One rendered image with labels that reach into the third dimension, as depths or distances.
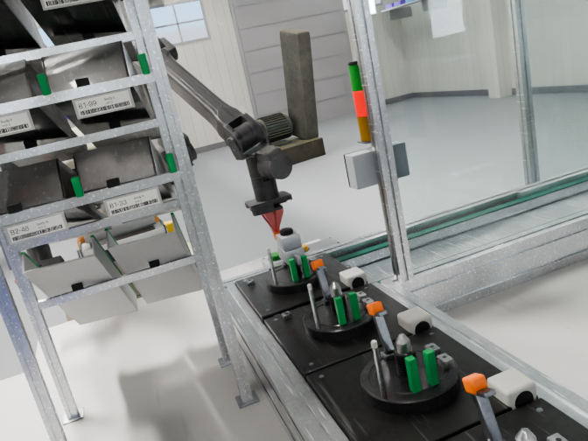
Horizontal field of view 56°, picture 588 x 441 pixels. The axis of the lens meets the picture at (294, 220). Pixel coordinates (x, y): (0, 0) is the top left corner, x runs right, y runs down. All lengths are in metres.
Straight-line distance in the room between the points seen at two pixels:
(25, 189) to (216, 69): 11.13
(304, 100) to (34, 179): 7.43
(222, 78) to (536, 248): 10.98
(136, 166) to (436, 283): 0.66
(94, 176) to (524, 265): 0.93
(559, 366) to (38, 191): 0.92
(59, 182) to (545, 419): 0.79
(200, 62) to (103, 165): 11.03
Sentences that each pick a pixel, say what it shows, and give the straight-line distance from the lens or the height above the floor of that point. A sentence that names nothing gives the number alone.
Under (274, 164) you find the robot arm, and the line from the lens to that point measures 1.21.
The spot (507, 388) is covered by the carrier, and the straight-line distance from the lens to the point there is 0.80.
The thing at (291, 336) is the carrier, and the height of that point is 0.97.
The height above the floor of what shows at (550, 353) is 0.86.
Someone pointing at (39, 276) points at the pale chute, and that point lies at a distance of 1.12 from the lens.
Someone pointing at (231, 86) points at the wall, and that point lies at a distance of 12.12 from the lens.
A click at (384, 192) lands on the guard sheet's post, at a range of 1.13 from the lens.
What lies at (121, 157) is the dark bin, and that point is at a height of 1.35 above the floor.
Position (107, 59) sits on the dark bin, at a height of 1.51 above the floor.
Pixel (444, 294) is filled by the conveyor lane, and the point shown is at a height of 0.90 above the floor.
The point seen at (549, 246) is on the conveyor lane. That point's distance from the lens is 1.40.
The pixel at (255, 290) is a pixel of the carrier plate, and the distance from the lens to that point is 1.28.
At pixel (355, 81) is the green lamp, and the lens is 1.12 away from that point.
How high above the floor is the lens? 1.44
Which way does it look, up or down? 16 degrees down
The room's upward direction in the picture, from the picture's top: 12 degrees counter-clockwise
